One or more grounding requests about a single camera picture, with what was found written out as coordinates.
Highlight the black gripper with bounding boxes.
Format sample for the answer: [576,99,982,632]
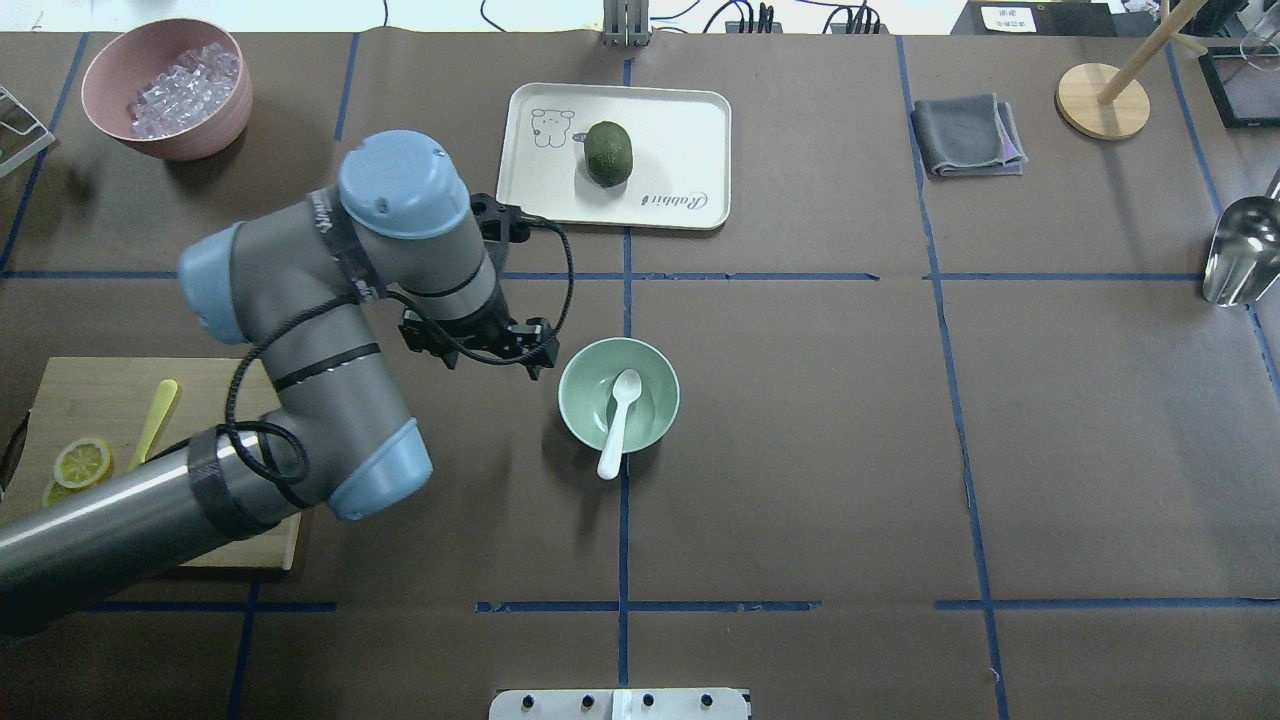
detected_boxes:
[398,195,561,380]

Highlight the white plastic spoon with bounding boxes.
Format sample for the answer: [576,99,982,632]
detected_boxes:
[596,368,643,480]

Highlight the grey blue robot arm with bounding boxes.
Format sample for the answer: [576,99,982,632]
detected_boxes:
[1,129,561,638]

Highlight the green bowl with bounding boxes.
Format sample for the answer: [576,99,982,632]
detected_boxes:
[557,337,681,454]

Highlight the pink bowl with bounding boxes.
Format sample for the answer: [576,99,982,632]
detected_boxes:
[81,19,253,161]

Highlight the green avocado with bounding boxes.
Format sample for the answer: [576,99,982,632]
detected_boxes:
[582,120,634,188]

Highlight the cream rabbit tray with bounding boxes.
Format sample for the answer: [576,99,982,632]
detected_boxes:
[495,83,732,231]

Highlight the yellow plastic knife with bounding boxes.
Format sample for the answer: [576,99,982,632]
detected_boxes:
[128,378,180,471]

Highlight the wooden cutting board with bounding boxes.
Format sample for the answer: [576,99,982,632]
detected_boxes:
[1,357,302,571]

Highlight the ice cubes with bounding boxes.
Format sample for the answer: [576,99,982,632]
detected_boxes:
[127,42,244,140]

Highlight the black power strip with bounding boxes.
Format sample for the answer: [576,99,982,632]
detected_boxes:
[704,1,890,36]

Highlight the lemon slice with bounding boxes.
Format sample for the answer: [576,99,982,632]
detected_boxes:
[41,437,115,507]

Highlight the folded grey cloth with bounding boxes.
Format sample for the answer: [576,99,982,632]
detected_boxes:
[911,94,1028,177]

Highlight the wooden stand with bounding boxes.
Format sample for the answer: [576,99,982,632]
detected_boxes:
[1055,1,1208,141]

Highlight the metal scoop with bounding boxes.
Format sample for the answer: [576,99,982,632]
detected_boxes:
[1202,174,1279,307]

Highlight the black framed tray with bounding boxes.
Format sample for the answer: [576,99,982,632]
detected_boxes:
[1198,44,1279,129]

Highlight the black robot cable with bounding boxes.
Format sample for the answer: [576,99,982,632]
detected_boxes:
[219,214,575,509]

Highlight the grey metal bracket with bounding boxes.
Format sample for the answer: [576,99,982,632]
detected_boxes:
[602,0,653,47]

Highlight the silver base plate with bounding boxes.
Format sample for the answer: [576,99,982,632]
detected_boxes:
[488,687,753,719]

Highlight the white wire cup rack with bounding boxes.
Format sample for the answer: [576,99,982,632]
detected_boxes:
[0,86,55,178]

